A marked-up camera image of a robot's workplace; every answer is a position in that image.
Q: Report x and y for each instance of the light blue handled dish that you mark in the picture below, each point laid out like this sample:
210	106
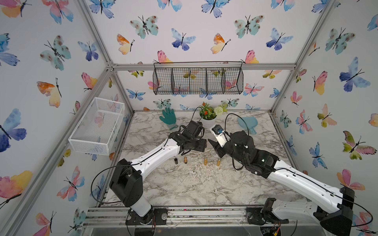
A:
248	123

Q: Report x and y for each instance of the black wire wall basket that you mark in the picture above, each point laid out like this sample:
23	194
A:
201	78

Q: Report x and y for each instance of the artificial flower plant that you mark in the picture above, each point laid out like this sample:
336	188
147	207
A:
207	112

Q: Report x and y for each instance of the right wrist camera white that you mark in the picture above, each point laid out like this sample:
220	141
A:
219	134

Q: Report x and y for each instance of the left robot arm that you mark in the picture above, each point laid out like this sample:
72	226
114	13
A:
128	176

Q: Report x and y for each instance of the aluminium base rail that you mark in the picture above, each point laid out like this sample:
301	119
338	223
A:
203	216

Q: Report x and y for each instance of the white flower pot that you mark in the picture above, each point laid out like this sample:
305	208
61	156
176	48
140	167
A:
207	124

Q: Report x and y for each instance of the white mesh wall basket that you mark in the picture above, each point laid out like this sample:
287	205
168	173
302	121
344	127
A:
97	129

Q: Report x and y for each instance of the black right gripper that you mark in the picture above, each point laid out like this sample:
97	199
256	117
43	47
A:
218	148

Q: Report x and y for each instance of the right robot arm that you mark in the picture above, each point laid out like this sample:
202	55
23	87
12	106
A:
331	207

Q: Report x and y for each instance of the teal hand-shaped silicone mat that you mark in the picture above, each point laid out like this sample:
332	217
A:
169	118

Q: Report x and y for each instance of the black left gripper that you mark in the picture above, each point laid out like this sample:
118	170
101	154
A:
202	145

